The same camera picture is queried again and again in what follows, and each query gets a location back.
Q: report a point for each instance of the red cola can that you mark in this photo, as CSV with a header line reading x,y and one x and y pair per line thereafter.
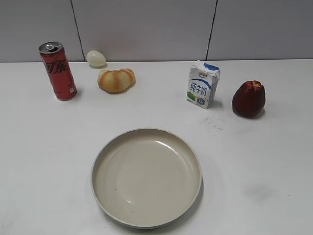
x,y
58,70

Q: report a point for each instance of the beige round plate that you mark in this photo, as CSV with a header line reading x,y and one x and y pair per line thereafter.
x,y
146,178

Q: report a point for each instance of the orange striped bread bun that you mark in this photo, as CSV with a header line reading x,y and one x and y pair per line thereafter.
x,y
115,81

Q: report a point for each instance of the white blue milk carton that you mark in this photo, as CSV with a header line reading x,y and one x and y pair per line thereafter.
x,y
202,84

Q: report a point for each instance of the white egg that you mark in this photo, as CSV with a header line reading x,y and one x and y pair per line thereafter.
x,y
95,58

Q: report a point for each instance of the dark red wax apple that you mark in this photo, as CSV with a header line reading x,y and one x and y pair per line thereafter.
x,y
249,99

